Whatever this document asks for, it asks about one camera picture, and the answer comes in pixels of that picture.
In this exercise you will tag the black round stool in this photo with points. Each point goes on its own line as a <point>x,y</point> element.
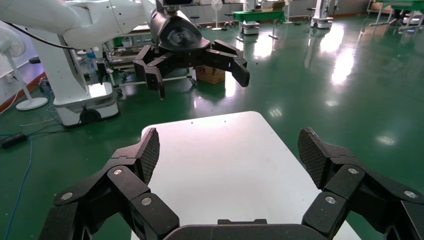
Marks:
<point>229,15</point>
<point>195,18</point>

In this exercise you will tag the green cloth table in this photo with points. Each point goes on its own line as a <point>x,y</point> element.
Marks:
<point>402,5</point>
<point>258,15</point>

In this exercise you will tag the black power adapter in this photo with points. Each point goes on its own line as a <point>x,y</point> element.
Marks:
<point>13,140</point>

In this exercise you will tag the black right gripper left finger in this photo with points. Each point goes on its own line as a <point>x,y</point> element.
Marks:
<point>126,185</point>

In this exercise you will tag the white robot column with base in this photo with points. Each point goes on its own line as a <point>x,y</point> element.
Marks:
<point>322,16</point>
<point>66,86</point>

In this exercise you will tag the metal frame wheeled cart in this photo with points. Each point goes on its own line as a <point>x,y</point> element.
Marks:
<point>126,56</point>

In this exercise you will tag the small white pedestal fan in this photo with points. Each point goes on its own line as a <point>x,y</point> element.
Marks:
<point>217,6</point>

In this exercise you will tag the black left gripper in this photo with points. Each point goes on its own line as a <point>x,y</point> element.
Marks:
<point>175,36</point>

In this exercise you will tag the small brown cardboard box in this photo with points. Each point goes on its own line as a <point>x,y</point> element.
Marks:
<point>210,75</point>

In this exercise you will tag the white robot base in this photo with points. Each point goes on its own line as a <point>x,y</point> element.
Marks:
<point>250,28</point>

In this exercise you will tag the large white pedestal fan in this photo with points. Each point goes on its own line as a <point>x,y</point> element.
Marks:
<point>20,79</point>

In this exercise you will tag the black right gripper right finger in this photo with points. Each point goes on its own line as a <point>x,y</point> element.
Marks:
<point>344,185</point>

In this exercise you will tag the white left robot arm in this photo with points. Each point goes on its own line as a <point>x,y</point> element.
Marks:
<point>82,20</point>

